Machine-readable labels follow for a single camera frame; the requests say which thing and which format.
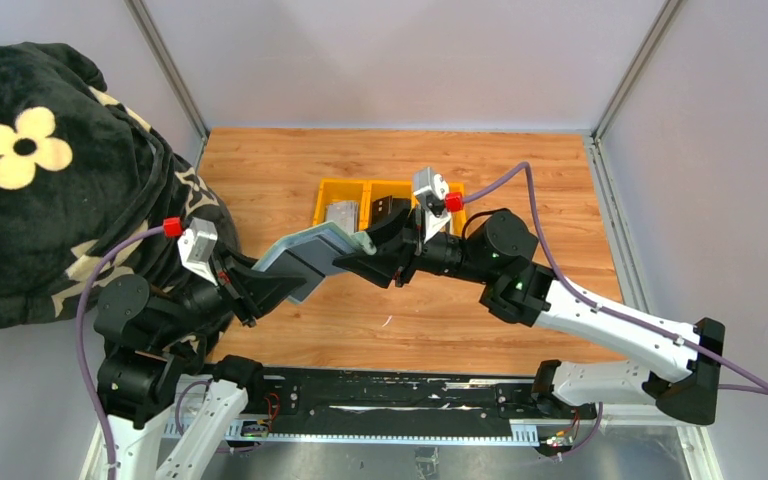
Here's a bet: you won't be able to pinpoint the middle yellow bin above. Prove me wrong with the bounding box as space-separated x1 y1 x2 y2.
358 180 417 229

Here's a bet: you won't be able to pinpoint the green card holder wallet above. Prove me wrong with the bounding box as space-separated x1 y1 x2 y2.
252 221 376 305

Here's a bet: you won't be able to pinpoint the silver cards in left bin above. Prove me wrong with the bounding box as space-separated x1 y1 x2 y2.
325 200 360 234

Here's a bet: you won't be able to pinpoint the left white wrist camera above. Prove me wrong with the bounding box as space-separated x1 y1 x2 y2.
177 218 218 286

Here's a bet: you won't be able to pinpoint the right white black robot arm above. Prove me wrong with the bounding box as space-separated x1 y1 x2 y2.
333 208 725 426

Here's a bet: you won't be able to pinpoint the left yellow bin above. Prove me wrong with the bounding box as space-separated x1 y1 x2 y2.
312 178 370 231

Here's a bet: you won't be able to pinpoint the right yellow bin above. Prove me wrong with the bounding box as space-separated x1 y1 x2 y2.
413 180 467 240

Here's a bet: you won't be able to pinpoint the yellow bin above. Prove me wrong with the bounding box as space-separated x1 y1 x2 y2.
358 180 417 229
413 180 467 240
312 178 370 231

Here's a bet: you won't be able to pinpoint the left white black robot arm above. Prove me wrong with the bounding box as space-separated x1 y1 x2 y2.
94 249 305 479

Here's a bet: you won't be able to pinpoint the aluminium frame post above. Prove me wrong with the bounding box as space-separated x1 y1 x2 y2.
592 0 687 142
124 0 210 144

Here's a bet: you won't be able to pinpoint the purple cable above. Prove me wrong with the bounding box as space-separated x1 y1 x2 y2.
75 217 183 480
444 161 768 413

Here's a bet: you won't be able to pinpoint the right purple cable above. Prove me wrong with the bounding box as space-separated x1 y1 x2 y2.
444 161 768 413

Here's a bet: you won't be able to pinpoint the black floral blanket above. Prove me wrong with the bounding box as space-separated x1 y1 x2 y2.
0 42 240 330

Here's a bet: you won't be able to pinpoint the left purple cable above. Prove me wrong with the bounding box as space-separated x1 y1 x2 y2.
75 217 183 480

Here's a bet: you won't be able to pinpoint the left aluminium frame post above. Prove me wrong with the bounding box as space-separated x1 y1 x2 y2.
124 0 210 144

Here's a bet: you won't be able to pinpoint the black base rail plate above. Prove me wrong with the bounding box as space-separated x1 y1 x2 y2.
240 367 597 441

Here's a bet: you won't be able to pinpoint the right aluminium frame post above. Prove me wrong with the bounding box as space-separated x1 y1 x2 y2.
592 0 687 142

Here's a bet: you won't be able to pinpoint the black card holder in bin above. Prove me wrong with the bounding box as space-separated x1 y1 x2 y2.
368 195 411 226

